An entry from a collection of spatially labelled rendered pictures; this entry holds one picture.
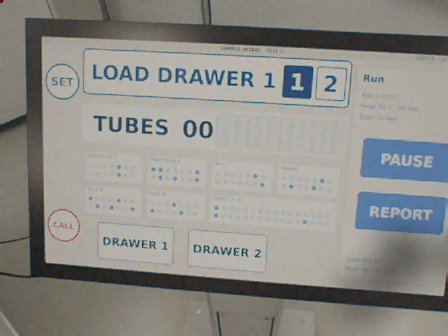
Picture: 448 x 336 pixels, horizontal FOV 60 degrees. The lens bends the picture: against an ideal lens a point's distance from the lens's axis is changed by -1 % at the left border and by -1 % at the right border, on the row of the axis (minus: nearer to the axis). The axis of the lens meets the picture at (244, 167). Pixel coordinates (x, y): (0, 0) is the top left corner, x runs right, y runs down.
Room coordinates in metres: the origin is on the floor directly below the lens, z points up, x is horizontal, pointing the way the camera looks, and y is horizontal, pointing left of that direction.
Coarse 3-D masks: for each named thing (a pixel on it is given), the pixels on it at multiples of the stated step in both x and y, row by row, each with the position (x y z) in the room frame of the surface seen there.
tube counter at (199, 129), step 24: (192, 120) 0.33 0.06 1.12; (216, 120) 0.33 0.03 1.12; (240, 120) 0.33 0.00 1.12; (264, 120) 0.33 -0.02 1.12; (288, 120) 0.33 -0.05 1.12; (312, 120) 0.33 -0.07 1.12; (336, 120) 0.32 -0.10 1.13; (192, 144) 0.31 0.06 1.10; (216, 144) 0.31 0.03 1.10; (240, 144) 0.31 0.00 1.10; (264, 144) 0.31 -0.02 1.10; (288, 144) 0.31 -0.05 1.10; (312, 144) 0.31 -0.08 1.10; (336, 144) 0.31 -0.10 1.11
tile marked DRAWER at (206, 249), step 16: (192, 240) 0.24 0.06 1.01; (208, 240) 0.24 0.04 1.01; (224, 240) 0.24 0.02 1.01; (240, 240) 0.24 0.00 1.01; (256, 240) 0.24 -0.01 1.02; (192, 256) 0.23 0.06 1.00; (208, 256) 0.23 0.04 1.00; (224, 256) 0.23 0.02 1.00; (240, 256) 0.23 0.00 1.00; (256, 256) 0.23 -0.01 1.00; (256, 272) 0.21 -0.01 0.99
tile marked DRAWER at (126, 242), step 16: (112, 224) 0.26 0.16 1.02; (128, 224) 0.26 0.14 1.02; (112, 240) 0.25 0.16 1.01; (128, 240) 0.24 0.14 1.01; (144, 240) 0.24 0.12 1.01; (160, 240) 0.24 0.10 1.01; (112, 256) 0.23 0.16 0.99; (128, 256) 0.23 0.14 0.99; (144, 256) 0.23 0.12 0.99; (160, 256) 0.23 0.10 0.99
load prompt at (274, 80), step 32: (96, 64) 0.38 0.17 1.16; (128, 64) 0.38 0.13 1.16; (160, 64) 0.37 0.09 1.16; (192, 64) 0.37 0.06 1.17; (224, 64) 0.37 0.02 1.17; (256, 64) 0.37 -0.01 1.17; (288, 64) 0.37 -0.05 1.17; (320, 64) 0.36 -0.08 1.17; (352, 64) 0.36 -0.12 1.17; (160, 96) 0.35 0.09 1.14; (192, 96) 0.35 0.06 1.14; (224, 96) 0.35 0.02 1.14; (256, 96) 0.35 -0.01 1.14; (288, 96) 0.34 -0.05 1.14; (320, 96) 0.34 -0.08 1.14
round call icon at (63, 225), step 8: (48, 208) 0.27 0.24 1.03; (56, 208) 0.27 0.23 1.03; (64, 208) 0.27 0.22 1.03; (72, 208) 0.27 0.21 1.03; (48, 216) 0.27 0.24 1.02; (56, 216) 0.27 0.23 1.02; (64, 216) 0.27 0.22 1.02; (72, 216) 0.27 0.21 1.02; (80, 216) 0.27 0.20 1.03; (48, 224) 0.26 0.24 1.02; (56, 224) 0.26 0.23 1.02; (64, 224) 0.26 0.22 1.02; (72, 224) 0.26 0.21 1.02; (80, 224) 0.26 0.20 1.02; (48, 232) 0.25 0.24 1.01; (56, 232) 0.25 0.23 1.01; (64, 232) 0.25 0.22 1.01; (72, 232) 0.25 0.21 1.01; (80, 232) 0.25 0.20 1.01; (48, 240) 0.25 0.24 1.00; (56, 240) 0.25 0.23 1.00; (64, 240) 0.25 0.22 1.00; (72, 240) 0.25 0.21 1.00; (80, 240) 0.25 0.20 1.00
